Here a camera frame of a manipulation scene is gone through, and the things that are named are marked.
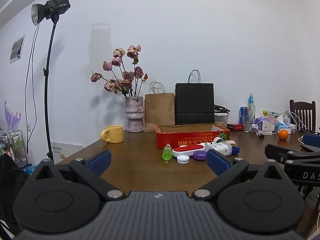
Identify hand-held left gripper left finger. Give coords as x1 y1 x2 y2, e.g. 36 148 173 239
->
31 149 126 202

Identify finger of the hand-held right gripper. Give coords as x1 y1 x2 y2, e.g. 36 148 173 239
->
264 144 320 166
301 134 320 152

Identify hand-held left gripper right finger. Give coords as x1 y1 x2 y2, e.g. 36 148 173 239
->
192 149 288 201

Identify large white plastic bottle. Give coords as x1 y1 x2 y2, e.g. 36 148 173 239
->
205 141 233 157

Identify purple round lid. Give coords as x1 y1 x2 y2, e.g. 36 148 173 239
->
193 150 208 161

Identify red cardboard box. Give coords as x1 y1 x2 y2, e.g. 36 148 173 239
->
156 123 231 150

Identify green plastic bottle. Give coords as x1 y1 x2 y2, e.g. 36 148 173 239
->
162 144 173 161

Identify small white green-label bottle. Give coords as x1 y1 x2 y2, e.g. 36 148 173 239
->
205 137 225 146

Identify dark wooden chair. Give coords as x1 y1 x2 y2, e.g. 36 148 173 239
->
289 99 317 133

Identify blue white tissue box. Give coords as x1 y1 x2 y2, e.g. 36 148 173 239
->
275 113 296 134

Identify yellow mug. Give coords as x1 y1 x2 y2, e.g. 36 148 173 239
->
100 125 124 144

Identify red lint brush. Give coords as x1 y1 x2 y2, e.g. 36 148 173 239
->
172 142 213 159

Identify purple tissue pack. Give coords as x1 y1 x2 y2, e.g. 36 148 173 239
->
254 116 276 132

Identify colourful snack packet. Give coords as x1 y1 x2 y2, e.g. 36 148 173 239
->
262 110 282 118

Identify clear container of seeds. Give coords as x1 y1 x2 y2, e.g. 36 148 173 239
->
214 112 229 128

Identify clear glass bottle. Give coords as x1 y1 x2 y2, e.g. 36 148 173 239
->
246 93 256 131

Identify blue drink can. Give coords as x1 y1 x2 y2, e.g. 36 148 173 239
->
238 106 249 124

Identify black square frames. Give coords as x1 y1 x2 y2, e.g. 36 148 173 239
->
213 104 231 113

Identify pink mottled vase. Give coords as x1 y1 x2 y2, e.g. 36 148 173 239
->
125 96 145 133

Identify black paper bag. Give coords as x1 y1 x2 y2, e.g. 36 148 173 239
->
175 69 215 126

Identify brown paper bag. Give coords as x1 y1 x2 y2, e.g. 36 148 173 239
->
144 81 175 132

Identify black light stand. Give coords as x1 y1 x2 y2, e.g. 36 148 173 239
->
43 17 57 166

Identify metal rack with bottles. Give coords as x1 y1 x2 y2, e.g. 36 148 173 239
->
0 129 28 169

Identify dried rose bouquet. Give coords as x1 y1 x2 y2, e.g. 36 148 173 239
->
90 44 149 98

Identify dark cloth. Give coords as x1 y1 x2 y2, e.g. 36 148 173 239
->
0 153 32 223

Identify black studio light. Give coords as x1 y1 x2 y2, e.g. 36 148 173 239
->
31 0 72 26

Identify purple wall sticker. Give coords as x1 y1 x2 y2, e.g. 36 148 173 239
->
3 101 22 133

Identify black light cable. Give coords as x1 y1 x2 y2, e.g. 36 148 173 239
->
24 24 41 153

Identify wall paper sheet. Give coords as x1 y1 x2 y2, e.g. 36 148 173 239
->
9 33 27 64

